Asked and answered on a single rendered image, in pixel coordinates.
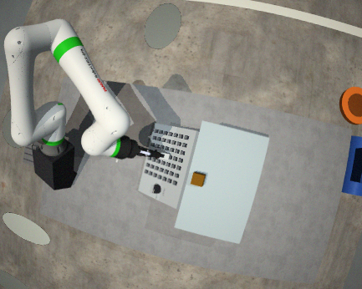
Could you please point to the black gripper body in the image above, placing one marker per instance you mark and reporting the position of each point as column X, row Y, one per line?
column 135, row 149

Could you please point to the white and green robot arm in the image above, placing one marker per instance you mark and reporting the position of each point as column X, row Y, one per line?
column 45, row 126

